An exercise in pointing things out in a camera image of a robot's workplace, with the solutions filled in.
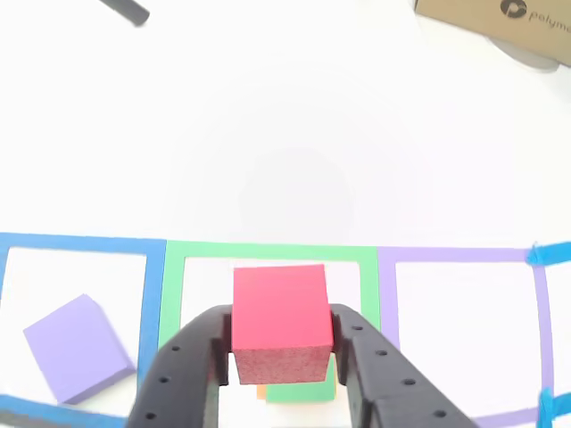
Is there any grey rod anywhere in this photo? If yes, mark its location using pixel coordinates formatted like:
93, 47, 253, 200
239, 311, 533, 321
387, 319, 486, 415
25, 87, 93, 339
98, 0, 151, 27

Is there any polymaker cardboard box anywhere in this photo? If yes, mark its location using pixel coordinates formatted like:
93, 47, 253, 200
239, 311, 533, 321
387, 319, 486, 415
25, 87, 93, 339
412, 0, 571, 68

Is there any grey round disc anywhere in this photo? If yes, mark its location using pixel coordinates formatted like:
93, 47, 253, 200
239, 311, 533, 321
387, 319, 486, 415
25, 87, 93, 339
488, 37, 561, 72

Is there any purple square frame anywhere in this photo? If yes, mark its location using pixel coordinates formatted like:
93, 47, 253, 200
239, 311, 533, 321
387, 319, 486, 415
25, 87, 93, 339
377, 247, 554, 428

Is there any green square frame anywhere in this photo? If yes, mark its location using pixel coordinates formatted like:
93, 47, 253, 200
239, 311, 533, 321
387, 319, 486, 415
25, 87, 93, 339
157, 240, 381, 358

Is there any blue square frame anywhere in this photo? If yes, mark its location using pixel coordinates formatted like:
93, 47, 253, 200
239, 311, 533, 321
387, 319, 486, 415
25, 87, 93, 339
0, 232, 167, 428

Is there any large purple cube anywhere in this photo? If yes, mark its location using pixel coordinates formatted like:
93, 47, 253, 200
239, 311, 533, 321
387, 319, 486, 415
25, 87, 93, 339
22, 292, 137, 406

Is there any green cube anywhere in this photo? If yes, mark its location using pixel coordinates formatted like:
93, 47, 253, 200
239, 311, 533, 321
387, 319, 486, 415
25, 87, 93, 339
266, 356, 336, 405

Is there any small red cube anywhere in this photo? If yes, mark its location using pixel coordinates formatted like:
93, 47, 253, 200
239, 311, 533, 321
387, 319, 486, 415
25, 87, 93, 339
231, 264, 335, 385

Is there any crumpled blue tape strip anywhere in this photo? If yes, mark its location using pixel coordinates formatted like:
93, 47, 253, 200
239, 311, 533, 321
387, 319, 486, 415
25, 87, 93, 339
538, 387, 557, 428

